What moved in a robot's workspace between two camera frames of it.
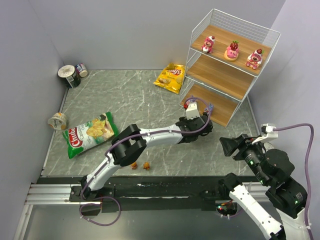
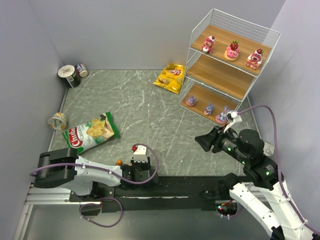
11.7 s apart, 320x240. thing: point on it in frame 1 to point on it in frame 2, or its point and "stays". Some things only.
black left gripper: (203, 124) to (141, 166)
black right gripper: (240, 146) to (216, 140)
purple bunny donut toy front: (190, 100) stays
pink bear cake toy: (255, 59) stays
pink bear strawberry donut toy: (231, 53) stays
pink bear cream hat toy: (208, 45) stays
